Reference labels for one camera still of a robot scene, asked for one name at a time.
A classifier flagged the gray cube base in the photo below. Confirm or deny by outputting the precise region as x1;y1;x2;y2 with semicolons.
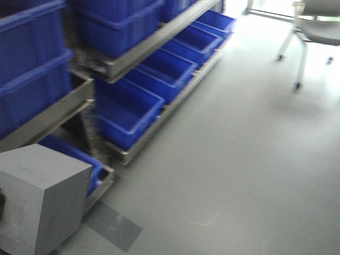
1;144;92;254

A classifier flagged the blue bin on far rack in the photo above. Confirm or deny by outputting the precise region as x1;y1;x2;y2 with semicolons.
93;76;165;150

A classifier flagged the far steel shelf rack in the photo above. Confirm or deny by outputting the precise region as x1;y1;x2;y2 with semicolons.
1;1;227;213

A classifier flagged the grey office chair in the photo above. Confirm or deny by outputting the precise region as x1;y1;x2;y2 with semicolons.
276;1;339;91

